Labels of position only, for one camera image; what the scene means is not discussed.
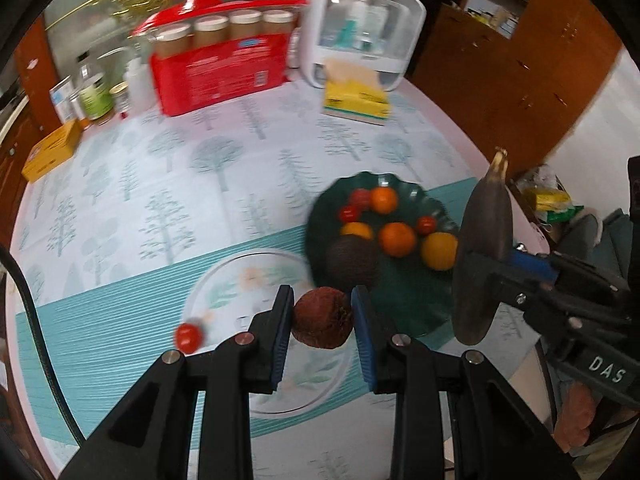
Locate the dark brown avocado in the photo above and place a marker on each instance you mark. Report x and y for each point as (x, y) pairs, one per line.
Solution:
(352, 261)

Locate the red lid jar tray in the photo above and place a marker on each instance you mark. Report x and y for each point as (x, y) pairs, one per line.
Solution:
(195, 24)

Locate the white plastic bottle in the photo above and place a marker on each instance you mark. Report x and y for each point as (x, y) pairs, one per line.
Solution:
(138, 77)

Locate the yellow flat box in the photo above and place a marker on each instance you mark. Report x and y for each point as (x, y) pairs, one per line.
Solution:
(59, 146)

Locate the brown wooden cabinet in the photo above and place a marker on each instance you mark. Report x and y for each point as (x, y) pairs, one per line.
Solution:
(522, 93)

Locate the overripe brown banana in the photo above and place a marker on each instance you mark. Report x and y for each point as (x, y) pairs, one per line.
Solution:
(485, 239)

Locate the small glass jar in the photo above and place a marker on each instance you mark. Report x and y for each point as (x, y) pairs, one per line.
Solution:
(120, 96)

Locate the right hand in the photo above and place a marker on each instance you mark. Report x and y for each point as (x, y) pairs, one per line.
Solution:
(576, 417)

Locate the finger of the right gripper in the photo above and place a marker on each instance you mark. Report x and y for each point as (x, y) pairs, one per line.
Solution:
(567, 273)
(521, 290)

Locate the dark green leaf plate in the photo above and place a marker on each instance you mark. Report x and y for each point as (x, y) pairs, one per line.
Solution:
(417, 298)

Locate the yellow tissue pack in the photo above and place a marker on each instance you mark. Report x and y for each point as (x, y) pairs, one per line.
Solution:
(354, 92)

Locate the dark red lychee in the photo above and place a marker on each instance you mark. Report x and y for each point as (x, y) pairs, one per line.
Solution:
(360, 199)
(323, 318)

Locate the small yellow citrus fruit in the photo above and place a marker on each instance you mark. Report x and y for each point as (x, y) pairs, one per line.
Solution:
(359, 229)

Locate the printed tree tablecloth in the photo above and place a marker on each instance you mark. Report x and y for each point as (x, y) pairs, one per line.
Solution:
(156, 219)

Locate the white plastic storage box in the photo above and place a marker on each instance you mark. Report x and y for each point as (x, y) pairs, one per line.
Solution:
(377, 34)

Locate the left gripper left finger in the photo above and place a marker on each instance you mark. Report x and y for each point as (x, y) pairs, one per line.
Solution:
(250, 362)

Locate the red tissue paper package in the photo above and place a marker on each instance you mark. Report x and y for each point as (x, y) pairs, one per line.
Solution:
(213, 74)

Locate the large orange mandarin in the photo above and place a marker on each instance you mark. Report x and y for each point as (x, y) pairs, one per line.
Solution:
(397, 239)

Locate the small orange mandarin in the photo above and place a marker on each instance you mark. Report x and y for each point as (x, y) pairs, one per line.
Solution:
(384, 200)

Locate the yellow orange with sticker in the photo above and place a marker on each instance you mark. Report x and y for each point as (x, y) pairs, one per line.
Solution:
(439, 251)

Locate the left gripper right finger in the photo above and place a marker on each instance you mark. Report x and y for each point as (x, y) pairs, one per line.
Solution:
(394, 363)

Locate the green label glass bottle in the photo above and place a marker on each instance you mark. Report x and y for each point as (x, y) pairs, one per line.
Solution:
(94, 94)

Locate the red cherry tomato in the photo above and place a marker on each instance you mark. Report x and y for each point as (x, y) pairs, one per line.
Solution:
(349, 214)
(426, 225)

